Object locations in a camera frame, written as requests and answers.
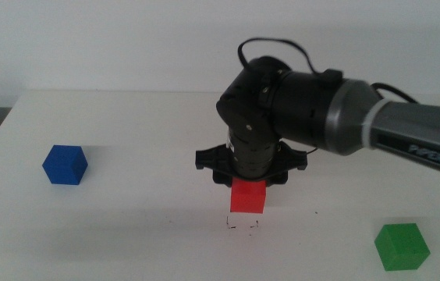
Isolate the blue cube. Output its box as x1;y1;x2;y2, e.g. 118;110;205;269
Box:
41;144;89;187

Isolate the red cube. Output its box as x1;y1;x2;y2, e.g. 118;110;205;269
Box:
230;177;268;215

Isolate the green cube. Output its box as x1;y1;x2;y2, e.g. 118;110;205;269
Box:
374;222;431;272

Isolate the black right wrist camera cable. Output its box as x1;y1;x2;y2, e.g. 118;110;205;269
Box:
236;37;440;206

